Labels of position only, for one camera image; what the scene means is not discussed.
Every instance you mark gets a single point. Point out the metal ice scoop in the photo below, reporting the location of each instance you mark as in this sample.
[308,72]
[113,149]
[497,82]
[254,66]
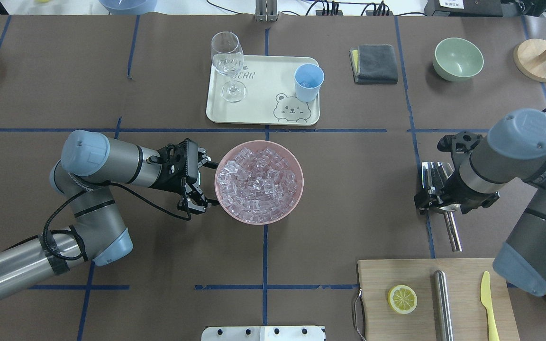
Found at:
[434,176]

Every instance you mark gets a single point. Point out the yellow plastic knife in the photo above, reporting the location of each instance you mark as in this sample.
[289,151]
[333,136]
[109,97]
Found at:
[486,301]

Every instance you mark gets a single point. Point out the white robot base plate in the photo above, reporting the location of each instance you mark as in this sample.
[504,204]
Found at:
[265,333]

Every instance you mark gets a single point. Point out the wooden cup stand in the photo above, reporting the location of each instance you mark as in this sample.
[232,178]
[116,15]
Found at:
[530,58]

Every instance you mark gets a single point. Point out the clear wine glass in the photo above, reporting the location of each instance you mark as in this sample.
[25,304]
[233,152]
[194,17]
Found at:
[228,59]

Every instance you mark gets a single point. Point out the lemon half slice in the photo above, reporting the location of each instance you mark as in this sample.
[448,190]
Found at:
[402,299]

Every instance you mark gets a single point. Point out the metal rod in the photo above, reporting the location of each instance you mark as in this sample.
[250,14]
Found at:
[445,328]

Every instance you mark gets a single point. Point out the pile of clear ice cubes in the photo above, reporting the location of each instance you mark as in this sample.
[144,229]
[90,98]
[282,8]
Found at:
[258,184]

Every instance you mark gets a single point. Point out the blue basin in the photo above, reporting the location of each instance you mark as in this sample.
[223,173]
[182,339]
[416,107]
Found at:
[129,7]

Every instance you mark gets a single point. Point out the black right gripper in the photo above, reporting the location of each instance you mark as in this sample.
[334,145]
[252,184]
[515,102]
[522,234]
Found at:
[461,194]

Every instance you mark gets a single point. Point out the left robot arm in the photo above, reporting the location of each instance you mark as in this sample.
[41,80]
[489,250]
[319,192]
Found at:
[90,165]

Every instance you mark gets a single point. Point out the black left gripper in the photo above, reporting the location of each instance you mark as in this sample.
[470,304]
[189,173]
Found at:
[168,181]

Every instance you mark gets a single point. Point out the ice cubes in cup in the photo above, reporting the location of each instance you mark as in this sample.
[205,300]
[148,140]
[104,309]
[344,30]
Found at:
[308,84]

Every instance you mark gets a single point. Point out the aluminium frame post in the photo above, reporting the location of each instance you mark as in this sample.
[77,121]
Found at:
[266,10]

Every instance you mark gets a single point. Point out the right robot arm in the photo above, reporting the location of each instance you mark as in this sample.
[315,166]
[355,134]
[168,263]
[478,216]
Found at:
[513,150]

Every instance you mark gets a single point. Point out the grey folded cloth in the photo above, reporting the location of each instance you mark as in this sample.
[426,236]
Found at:
[374,64]

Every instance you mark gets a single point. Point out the light blue cup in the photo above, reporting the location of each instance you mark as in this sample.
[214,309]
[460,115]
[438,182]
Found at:
[308,79]

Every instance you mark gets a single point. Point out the green bowl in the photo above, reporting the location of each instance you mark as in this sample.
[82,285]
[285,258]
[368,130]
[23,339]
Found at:
[456,59]

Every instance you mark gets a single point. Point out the cream bear tray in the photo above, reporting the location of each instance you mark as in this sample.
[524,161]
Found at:
[271,97]

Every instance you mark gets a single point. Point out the black power strip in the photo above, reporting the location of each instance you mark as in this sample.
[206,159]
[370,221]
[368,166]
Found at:
[339,8]

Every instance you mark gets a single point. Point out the wooden cutting board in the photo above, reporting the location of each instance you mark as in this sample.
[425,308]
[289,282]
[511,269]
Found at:
[468,315]

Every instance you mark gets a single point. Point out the pink bowl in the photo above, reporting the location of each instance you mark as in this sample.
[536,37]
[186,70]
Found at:
[296,199]

